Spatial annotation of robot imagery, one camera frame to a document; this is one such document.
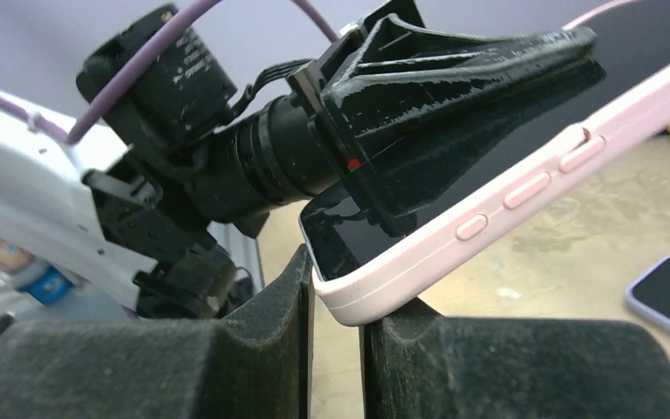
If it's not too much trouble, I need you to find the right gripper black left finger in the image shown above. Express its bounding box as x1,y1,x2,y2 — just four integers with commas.
0,246,314,418

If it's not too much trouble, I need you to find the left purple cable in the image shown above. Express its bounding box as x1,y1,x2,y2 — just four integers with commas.
0,0,342,146

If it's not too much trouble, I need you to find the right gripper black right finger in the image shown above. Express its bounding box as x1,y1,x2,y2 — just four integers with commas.
359,299,670,418

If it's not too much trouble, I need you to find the pink phone case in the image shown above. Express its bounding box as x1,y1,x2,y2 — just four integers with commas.
298,0,670,328

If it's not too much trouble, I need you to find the black smartphone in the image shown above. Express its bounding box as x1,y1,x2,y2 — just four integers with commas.
300,0,670,283

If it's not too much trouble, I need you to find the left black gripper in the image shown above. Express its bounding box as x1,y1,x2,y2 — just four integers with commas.
285,1,606,223

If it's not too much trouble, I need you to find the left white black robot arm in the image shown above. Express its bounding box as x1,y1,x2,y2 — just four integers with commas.
0,1,597,319

